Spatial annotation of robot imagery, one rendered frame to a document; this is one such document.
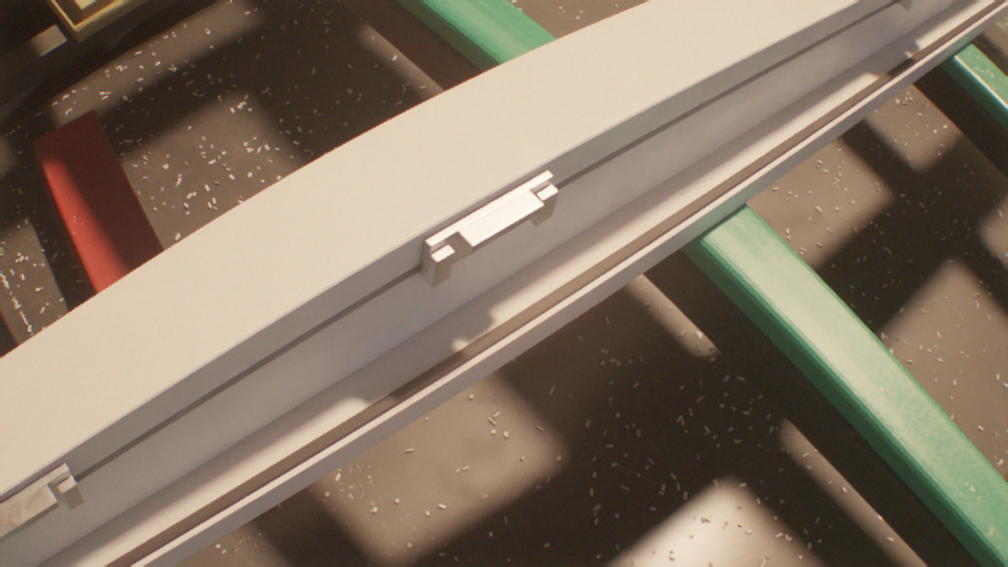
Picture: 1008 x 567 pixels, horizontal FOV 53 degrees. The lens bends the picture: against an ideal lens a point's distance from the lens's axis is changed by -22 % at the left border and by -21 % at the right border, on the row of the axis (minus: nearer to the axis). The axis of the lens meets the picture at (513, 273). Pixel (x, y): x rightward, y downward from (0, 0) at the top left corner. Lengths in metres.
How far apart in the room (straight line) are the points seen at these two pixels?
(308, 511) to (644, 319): 0.25
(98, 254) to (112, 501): 0.40
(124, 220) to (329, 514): 0.23
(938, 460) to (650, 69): 0.19
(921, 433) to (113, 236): 0.52
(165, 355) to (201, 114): 0.55
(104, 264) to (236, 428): 0.38
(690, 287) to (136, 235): 0.39
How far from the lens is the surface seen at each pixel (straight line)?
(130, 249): 0.75
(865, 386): 0.47
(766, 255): 0.48
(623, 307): 0.80
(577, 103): 0.41
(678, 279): 0.49
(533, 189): 0.39
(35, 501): 0.33
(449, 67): 0.55
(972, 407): 0.86
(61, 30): 0.96
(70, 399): 0.34
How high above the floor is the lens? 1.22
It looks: 53 degrees down
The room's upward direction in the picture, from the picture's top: 14 degrees clockwise
